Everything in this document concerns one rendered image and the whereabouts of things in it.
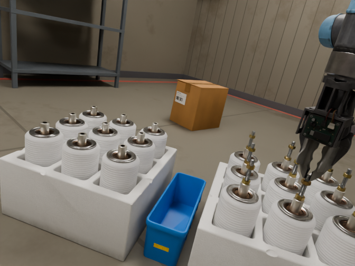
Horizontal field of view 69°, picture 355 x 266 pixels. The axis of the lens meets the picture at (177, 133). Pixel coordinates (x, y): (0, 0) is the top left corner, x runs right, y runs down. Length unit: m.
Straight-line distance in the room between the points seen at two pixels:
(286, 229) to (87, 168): 0.50
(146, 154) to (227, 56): 3.02
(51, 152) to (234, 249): 0.53
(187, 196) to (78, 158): 0.43
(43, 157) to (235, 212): 0.52
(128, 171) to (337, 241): 0.48
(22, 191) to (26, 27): 2.14
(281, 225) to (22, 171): 0.65
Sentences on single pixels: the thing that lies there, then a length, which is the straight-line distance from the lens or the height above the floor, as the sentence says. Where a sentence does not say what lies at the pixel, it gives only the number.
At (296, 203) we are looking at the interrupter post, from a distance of 0.64.
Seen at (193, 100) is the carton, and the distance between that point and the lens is 1.74.
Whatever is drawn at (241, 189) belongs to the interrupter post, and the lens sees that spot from 0.63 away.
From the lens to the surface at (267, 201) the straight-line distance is 0.76.
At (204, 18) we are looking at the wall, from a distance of 4.00.
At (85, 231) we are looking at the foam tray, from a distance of 0.76.
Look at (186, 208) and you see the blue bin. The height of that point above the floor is 0.00.
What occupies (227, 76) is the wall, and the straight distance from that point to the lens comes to 3.66.
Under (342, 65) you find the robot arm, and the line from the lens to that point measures 0.54.
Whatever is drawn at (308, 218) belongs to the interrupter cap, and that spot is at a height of 0.25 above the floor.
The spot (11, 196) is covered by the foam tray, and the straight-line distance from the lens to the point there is 0.87.
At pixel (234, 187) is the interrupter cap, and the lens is 0.65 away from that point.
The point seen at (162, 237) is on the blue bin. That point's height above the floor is 0.08.
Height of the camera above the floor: 0.56
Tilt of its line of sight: 19 degrees down
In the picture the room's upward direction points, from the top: 11 degrees clockwise
